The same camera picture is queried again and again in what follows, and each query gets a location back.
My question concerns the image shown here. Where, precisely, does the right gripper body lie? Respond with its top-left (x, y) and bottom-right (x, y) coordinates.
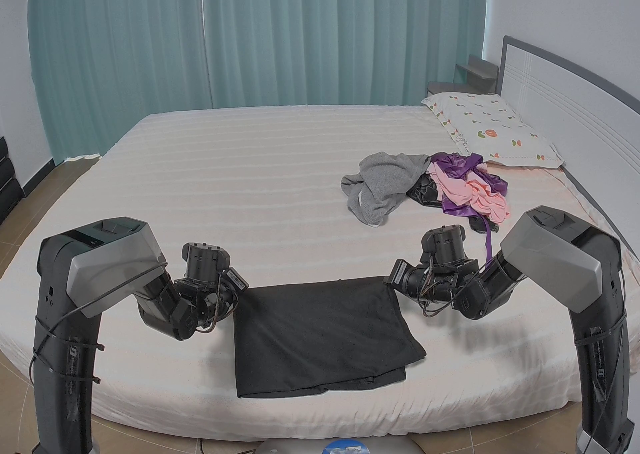
top-left (382, 259), bottom-right (428, 302)

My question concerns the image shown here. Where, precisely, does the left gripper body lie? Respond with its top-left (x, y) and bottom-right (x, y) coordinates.
top-left (212, 267), bottom-right (250, 320)

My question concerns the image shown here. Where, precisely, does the black T-shirt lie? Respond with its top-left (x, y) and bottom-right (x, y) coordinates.
top-left (232, 278), bottom-right (427, 399)

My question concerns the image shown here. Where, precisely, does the pile of clothes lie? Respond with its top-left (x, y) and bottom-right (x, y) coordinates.
top-left (407, 152), bottom-right (511, 266)

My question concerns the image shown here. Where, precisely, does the bed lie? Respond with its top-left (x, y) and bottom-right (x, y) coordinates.
top-left (0, 36), bottom-right (640, 441)

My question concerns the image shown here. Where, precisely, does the grey garment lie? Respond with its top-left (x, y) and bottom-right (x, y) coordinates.
top-left (341, 152), bottom-right (432, 229)

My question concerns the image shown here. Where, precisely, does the white printed pillow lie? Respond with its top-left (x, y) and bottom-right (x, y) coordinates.
top-left (421, 92), bottom-right (566, 168)

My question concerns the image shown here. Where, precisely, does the grey bedside table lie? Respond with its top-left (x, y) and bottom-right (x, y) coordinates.
top-left (427, 54), bottom-right (499, 95)

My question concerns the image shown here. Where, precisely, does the black chest of drawers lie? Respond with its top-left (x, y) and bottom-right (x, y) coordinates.
top-left (0, 137), bottom-right (23, 225)

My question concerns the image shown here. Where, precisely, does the blue-green curtain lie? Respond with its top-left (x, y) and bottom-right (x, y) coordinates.
top-left (27, 0), bottom-right (211, 166)
top-left (200, 0), bottom-right (488, 107)

